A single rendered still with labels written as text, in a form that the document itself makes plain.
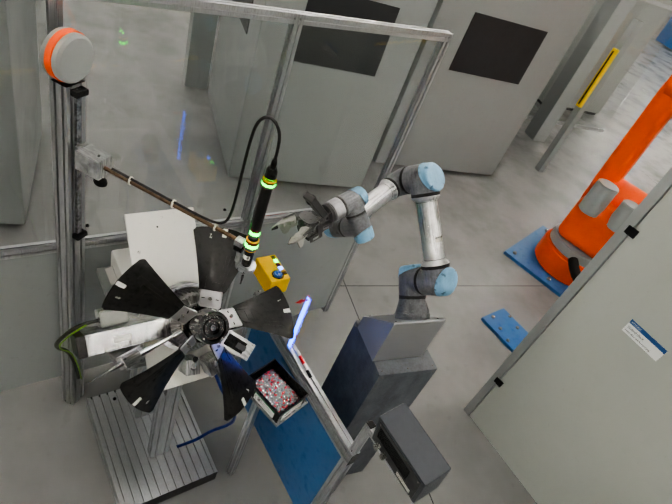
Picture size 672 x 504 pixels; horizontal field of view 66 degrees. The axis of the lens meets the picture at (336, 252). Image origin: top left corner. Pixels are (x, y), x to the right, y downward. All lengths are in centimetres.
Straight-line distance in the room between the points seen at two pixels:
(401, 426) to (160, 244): 110
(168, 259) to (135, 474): 118
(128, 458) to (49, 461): 36
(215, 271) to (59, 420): 146
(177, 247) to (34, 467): 137
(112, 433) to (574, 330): 244
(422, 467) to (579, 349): 151
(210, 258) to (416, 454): 97
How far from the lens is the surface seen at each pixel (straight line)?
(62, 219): 217
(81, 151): 195
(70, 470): 296
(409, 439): 183
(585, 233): 523
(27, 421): 311
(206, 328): 187
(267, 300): 207
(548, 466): 350
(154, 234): 207
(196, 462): 289
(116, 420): 300
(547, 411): 333
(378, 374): 225
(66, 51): 179
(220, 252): 191
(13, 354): 293
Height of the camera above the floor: 267
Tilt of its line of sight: 38 degrees down
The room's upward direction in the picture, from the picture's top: 23 degrees clockwise
